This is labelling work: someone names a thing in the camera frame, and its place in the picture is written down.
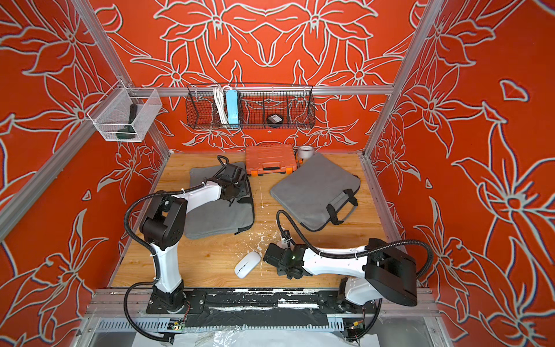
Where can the grey duct tape roll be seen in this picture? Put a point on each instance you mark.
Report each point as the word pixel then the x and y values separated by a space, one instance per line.
pixel 305 152

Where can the small black square device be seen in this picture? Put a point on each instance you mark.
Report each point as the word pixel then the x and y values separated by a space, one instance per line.
pixel 275 121

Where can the grey laptop bag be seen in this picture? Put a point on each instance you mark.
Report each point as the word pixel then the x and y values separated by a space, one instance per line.
pixel 316 192
pixel 222 217

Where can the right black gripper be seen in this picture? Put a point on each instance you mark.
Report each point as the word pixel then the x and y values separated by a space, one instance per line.
pixel 280 270

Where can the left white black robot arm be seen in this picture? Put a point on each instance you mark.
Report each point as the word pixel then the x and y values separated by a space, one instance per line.
pixel 162 230

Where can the clear acrylic wall box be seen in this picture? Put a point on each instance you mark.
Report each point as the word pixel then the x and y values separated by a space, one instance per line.
pixel 111 112

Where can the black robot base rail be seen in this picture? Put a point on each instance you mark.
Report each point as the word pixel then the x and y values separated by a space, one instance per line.
pixel 265 308

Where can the black wire wall basket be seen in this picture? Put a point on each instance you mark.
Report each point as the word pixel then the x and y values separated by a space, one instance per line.
pixel 206 107

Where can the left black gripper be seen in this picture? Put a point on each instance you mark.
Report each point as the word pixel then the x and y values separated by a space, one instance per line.
pixel 241 184

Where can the dark green flashlight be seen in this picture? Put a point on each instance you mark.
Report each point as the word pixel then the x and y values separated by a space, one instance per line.
pixel 128 132

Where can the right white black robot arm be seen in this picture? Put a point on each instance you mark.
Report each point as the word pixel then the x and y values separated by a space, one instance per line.
pixel 374 272

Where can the light blue power bank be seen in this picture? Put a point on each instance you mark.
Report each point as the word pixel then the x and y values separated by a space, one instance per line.
pixel 232 103

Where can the white computer mouse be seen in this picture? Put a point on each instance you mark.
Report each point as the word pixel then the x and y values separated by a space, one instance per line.
pixel 247 264

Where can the orange tool case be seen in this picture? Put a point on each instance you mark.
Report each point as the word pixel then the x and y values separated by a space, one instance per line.
pixel 270 159

